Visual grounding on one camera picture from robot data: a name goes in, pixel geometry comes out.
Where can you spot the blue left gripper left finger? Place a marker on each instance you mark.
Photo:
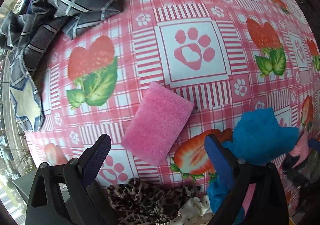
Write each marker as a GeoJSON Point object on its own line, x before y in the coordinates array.
{"type": "Point", "coordinates": [92, 159]}

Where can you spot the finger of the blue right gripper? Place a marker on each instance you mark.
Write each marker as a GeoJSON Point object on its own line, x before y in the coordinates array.
{"type": "Point", "coordinates": [314, 144]}

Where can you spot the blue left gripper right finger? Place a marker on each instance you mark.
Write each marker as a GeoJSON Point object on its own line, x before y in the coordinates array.
{"type": "Point", "coordinates": [222, 159]}

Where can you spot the blue cloth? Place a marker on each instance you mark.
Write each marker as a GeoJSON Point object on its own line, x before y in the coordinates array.
{"type": "Point", "coordinates": [258, 196]}

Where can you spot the leopard print scrunchie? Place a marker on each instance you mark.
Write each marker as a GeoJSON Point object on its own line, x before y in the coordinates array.
{"type": "Point", "coordinates": [140, 202]}

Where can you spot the pink sponge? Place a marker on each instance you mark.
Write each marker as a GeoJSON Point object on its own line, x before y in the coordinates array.
{"type": "Point", "coordinates": [157, 124]}

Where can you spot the pink navy striped sock roll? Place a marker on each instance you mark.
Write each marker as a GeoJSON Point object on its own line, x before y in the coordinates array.
{"type": "Point", "coordinates": [296, 160]}

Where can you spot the white dotted scrunchie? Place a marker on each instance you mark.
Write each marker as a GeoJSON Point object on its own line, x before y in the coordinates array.
{"type": "Point", "coordinates": [196, 211]}

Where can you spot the grey open storage box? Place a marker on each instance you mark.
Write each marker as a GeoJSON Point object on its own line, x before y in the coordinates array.
{"type": "Point", "coordinates": [23, 185]}

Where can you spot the pink strawberry tablecloth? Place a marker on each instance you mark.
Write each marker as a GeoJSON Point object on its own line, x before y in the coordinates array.
{"type": "Point", "coordinates": [225, 56]}

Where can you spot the grey plaid star cloth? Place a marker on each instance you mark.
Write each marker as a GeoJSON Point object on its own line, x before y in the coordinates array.
{"type": "Point", "coordinates": [28, 34]}

